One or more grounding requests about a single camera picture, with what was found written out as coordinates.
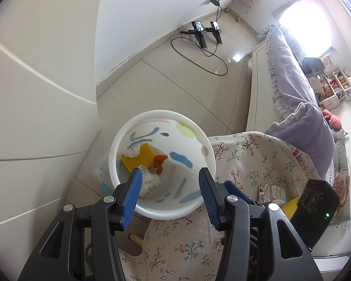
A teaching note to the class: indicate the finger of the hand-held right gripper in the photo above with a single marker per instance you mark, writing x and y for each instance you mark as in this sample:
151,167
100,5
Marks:
235,189

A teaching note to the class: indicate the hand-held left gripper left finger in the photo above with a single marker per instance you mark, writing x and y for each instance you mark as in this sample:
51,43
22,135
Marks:
131,200

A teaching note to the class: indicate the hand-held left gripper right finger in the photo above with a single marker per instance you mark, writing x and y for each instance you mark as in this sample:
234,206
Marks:
209,200

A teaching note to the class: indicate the yellow sponge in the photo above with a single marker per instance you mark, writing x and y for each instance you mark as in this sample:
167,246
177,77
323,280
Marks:
291,207
140,158

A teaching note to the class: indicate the small drink carton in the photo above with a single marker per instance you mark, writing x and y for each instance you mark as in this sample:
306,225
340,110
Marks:
273,193

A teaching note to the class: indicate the white bin with colour print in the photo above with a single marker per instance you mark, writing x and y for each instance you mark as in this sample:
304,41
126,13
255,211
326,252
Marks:
190,140

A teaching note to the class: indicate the floral table cloth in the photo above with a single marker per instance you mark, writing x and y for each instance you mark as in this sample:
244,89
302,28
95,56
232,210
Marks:
245,166

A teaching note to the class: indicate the crumpled white tissue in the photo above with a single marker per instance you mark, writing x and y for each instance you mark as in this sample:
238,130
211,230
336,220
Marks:
131,151
149,181

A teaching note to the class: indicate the yellow tube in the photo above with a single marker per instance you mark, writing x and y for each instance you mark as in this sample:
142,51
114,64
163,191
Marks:
136,238

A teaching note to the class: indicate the clear plastic container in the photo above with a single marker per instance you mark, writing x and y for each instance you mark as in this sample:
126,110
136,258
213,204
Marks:
101,175

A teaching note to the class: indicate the orange peel piece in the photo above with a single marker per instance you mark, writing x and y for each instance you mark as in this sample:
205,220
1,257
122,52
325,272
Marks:
158,162

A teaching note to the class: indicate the purple blanket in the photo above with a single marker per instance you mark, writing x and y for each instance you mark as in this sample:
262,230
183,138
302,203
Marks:
310,131

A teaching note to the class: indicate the pink plush toy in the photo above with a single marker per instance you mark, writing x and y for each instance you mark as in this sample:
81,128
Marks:
333,120

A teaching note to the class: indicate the white bookshelf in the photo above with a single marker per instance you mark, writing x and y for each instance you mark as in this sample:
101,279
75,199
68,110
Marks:
336,87

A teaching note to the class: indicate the bed with purple sheet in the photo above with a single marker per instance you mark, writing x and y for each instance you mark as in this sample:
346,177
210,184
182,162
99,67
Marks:
283,64

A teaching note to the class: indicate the white wardrobe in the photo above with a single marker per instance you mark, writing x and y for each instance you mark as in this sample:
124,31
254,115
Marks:
32,93

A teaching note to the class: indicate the grey office chair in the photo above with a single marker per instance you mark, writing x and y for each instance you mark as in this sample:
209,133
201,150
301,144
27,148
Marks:
311,63

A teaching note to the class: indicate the black floor stand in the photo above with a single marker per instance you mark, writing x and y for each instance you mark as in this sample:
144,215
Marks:
200,33

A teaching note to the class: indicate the bright window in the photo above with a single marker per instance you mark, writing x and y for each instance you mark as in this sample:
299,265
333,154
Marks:
304,26

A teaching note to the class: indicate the black power adapter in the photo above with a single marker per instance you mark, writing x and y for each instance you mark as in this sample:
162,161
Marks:
215,1

